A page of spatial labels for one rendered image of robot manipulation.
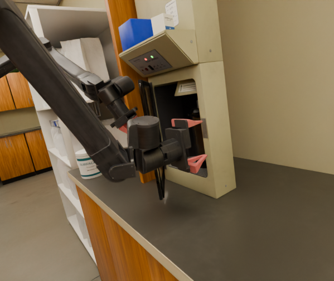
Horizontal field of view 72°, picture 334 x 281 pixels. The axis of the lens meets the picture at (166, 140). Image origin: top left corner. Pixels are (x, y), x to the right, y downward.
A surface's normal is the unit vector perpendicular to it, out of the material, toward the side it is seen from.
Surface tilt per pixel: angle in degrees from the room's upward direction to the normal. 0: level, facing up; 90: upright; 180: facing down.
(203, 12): 90
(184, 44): 90
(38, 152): 90
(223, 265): 0
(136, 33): 90
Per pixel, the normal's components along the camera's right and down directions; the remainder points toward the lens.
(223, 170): 0.58, 0.09
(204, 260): -0.16, -0.96
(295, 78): -0.80, 0.25
